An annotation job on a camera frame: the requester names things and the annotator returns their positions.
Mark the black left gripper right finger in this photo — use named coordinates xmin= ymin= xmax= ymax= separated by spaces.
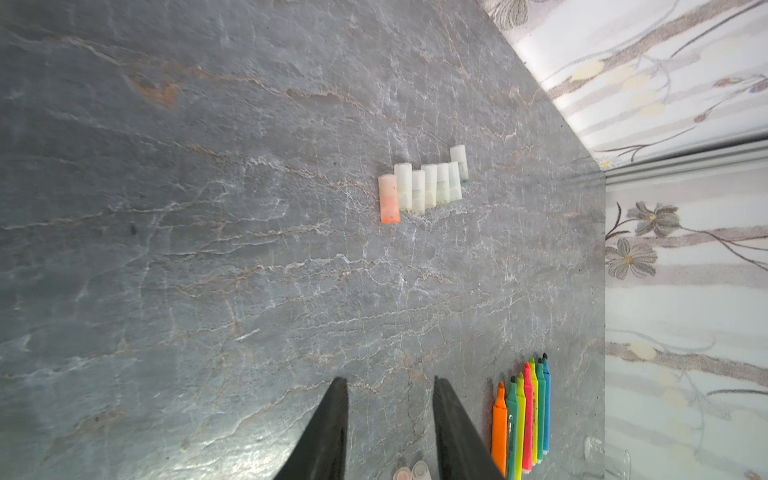
xmin=432 ymin=376 xmax=503 ymax=480

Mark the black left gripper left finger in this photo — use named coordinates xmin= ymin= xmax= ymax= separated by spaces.
xmin=275 ymin=377 xmax=349 ymax=480

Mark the lime green marker pen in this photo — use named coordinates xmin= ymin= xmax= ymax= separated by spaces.
xmin=514 ymin=373 xmax=526 ymax=480

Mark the teal green marker pen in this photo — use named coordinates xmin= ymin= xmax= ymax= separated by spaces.
xmin=505 ymin=376 xmax=518 ymax=480

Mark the pink marker pen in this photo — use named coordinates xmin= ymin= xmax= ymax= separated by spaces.
xmin=522 ymin=363 xmax=534 ymax=473

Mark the yellow marker pen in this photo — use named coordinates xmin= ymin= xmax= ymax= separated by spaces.
xmin=529 ymin=357 xmax=539 ymax=465

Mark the blue marker pen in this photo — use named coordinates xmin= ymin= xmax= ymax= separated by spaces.
xmin=542 ymin=353 xmax=552 ymax=454

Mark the clear pen cap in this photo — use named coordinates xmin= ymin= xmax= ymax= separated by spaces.
xmin=448 ymin=161 xmax=462 ymax=202
xmin=450 ymin=145 xmax=469 ymax=183
xmin=411 ymin=169 xmax=426 ymax=215
xmin=421 ymin=164 xmax=437 ymax=209
xmin=436 ymin=163 xmax=450 ymax=205
xmin=394 ymin=162 xmax=413 ymax=212

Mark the orange tinted pen cap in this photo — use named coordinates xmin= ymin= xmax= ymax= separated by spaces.
xmin=378 ymin=174 xmax=400 ymax=224

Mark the clear plastic cup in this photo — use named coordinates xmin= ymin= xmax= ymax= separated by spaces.
xmin=584 ymin=437 xmax=632 ymax=480

